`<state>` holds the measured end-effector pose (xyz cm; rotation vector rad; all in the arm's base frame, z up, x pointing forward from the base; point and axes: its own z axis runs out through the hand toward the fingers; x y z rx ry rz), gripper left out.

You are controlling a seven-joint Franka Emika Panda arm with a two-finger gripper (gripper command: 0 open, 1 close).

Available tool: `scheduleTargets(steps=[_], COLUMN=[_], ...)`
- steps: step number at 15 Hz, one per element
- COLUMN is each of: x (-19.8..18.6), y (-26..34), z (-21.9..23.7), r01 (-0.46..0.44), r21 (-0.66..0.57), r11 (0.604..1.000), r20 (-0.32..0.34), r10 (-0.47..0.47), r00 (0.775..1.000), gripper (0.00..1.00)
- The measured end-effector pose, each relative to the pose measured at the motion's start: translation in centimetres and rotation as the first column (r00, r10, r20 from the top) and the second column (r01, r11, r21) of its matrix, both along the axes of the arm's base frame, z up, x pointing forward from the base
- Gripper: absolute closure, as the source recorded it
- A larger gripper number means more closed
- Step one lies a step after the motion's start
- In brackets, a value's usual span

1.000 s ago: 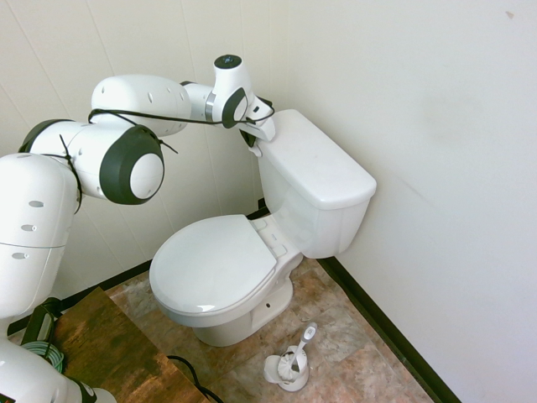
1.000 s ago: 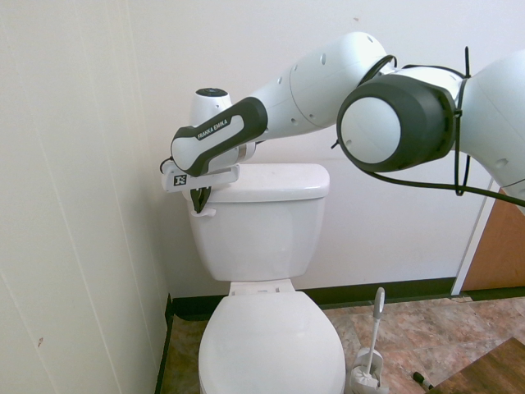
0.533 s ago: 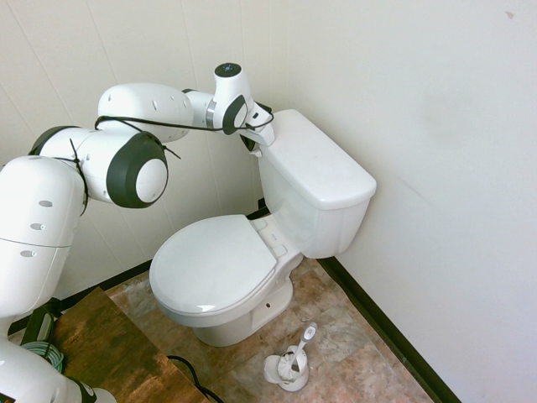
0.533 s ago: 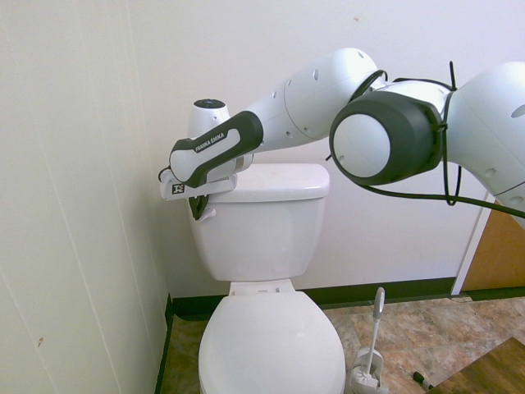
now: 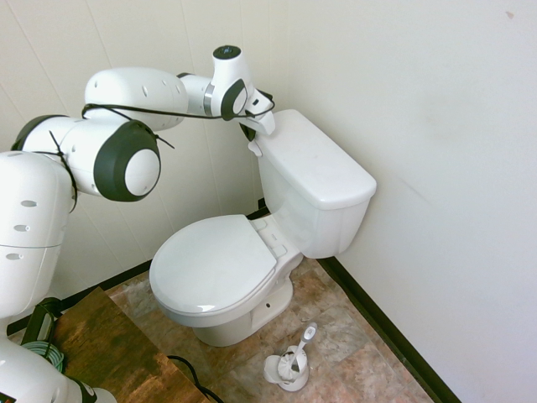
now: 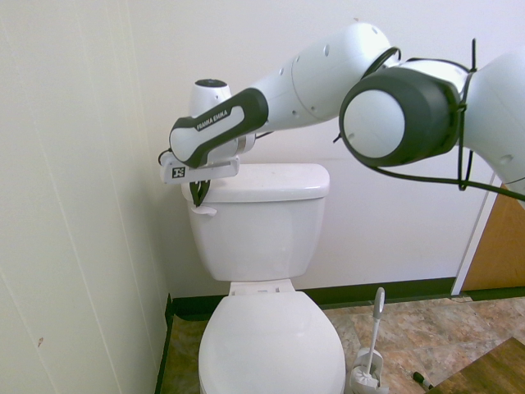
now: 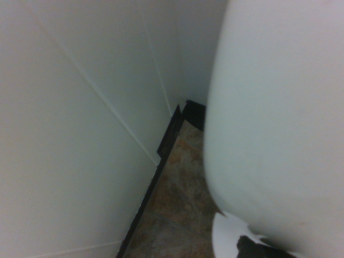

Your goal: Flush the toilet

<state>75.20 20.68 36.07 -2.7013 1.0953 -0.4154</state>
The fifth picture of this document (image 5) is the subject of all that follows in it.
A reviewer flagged white toilet brush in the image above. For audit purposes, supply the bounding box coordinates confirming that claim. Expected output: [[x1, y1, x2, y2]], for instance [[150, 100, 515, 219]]
[[274, 322, 319, 379]]

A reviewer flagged white tank lid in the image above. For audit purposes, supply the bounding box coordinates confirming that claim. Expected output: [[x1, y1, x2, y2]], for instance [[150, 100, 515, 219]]
[[252, 109, 378, 212]]

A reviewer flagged white brush holder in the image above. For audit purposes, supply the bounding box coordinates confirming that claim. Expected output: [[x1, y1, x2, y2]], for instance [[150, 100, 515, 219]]
[[263, 345, 312, 394]]

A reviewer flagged white toilet seat lid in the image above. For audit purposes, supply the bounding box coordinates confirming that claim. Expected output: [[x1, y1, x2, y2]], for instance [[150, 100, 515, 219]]
[[149, 213, 280, 315]]

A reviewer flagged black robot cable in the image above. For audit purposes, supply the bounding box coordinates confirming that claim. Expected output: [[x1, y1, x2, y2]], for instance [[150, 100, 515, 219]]
[[81, 89, 277, 125]]

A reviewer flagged black zip tie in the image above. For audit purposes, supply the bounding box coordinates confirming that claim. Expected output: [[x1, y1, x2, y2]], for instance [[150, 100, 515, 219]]
[[48, 129, 79, 212], [133, 119, 176, 149]]

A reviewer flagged short black baseboard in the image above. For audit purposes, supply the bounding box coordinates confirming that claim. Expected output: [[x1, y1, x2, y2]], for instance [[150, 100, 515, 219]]
[[4, 196, 270, 337]]

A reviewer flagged long black baseboard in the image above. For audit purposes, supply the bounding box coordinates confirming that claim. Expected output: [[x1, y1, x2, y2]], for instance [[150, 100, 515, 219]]
[[315, 256, 463, 403]]

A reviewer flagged white toilet tank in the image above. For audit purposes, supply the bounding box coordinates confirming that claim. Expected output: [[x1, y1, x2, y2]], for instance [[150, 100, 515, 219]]
[[256, 146, 373, 259]]

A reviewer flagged black cable on table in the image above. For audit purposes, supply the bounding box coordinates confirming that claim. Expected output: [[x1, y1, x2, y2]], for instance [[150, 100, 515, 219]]
[[166, 354, 226, 403]]

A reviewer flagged white toilet bowl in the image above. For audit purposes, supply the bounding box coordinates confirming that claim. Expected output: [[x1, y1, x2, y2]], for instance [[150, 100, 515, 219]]
[[149, 235, 304, 348]]

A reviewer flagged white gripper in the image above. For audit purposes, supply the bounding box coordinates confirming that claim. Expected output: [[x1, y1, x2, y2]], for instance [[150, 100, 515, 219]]
[[240, 89, 279, 143]]

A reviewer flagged brown wooden table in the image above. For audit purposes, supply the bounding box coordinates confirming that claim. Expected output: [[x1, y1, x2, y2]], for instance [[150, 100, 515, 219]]
[[53, 286, 224, 403]]

